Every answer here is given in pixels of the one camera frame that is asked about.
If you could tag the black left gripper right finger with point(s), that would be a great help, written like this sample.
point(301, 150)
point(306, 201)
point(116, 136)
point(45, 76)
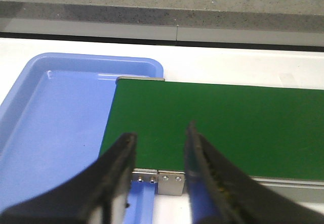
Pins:
point(219, 192)

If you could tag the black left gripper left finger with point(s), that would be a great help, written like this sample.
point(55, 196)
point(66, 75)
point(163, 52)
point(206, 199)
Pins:
point(99, 194)

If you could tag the green conveyor belt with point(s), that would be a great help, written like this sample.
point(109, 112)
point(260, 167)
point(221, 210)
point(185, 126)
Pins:
point(265, 131)

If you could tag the blue plastic tray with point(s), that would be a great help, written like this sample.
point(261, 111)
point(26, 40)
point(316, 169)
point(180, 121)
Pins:
point(55, 117)

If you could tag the grey stone counter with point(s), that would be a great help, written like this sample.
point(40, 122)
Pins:
point(288, 22)

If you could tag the silver conveyor end bracket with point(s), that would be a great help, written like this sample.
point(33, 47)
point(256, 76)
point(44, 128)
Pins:
point(168, 182)

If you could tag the aluminium conveyor frame rail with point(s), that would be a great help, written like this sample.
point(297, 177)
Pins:
point(296, 190)

